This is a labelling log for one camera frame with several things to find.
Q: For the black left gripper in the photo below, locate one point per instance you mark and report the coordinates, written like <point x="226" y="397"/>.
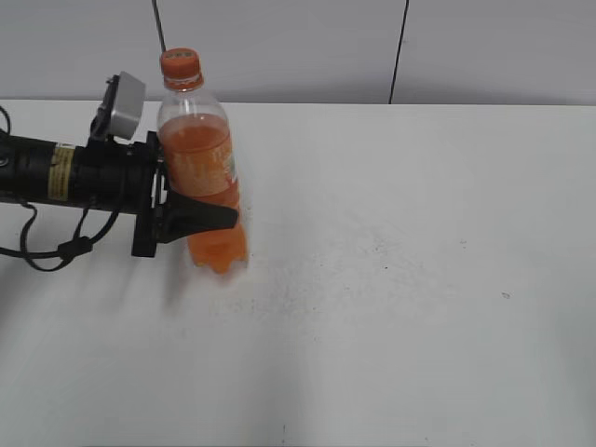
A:
<point x="119" y="178"/>

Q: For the orange soda plastic bottle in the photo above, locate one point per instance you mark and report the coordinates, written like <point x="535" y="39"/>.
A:
<point x="194" y="132"/>

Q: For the orange bottle cap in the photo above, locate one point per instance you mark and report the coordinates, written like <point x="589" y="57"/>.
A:
<point x="180" y="63"/>

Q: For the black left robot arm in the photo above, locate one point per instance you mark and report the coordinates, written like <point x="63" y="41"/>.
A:
<point x="42" y="172"/>

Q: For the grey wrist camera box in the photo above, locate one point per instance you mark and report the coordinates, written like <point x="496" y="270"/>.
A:
<point x="120" y="112"/>

